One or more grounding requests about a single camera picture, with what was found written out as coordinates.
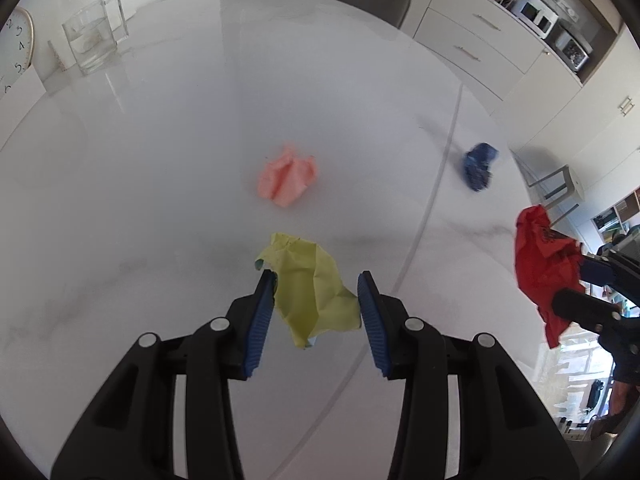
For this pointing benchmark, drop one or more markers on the pink paper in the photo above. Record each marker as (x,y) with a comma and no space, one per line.
(286,178)

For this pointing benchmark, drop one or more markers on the drawer cabinet unit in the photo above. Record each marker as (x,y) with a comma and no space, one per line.
(482,39)

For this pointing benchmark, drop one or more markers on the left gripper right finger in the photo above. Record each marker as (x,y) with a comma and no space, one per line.
(505,430)

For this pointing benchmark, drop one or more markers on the round white wall clock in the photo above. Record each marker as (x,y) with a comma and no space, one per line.
(17,44)

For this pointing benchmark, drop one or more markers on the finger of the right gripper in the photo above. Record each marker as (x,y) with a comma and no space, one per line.
(597,271)
(588,312)

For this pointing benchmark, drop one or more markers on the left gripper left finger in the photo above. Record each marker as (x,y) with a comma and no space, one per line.
(126,430)

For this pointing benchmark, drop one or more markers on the dark blue paper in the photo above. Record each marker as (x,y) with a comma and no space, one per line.
(477,165)

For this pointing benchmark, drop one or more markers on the silver toaster oven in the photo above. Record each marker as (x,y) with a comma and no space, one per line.
(573,52)

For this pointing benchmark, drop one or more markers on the white countertop appliance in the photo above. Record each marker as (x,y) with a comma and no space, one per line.
(537,15)

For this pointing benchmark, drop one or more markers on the grey metal stool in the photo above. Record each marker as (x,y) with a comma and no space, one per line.
(560,192)

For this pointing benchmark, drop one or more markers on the clear glass cup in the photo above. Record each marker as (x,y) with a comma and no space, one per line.
(90,36)

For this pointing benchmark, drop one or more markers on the yellow paper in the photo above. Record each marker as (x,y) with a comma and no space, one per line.
(310,295)

